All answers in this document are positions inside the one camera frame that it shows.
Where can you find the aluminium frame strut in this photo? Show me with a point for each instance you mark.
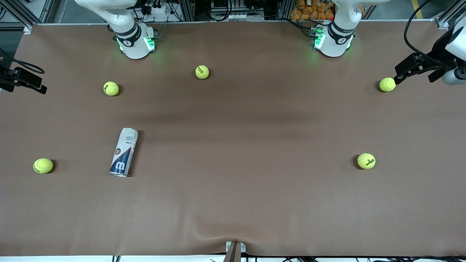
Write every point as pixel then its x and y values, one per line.
pixel 442 22
pixel 22 15

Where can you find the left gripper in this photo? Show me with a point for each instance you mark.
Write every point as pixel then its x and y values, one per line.
pixel 435 59

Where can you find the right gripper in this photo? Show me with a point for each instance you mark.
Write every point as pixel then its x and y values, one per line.
pixel 8 78

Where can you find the brown table mat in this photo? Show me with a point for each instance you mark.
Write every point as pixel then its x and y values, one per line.
pixel 233 189

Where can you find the yellow-green tennis ball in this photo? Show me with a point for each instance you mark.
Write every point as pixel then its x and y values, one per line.
pixel 43 165
pixel 111 88
pixel 387 84
pixel 366 161
pixel 202 72

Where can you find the white power strip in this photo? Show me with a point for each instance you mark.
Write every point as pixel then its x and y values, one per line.
pixel 158 9

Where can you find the blue white tennis ball can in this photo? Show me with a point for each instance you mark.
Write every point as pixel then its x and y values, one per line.
pixel 123 153

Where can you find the white terminal block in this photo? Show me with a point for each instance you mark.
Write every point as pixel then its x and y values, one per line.
pixel 236 16

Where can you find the aluminium frame post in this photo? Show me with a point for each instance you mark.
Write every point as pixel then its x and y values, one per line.
pixel 187 11
pixel 285 9

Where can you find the pile of orange objects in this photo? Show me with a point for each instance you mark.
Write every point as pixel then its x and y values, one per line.
pixel 313 9

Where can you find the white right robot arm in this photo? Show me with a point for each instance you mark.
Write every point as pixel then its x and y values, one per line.
pixel 133 43

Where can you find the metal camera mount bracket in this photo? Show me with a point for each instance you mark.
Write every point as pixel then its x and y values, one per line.
pixel 235 251

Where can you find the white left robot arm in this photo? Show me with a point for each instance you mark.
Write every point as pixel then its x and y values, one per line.
pixel 336 36

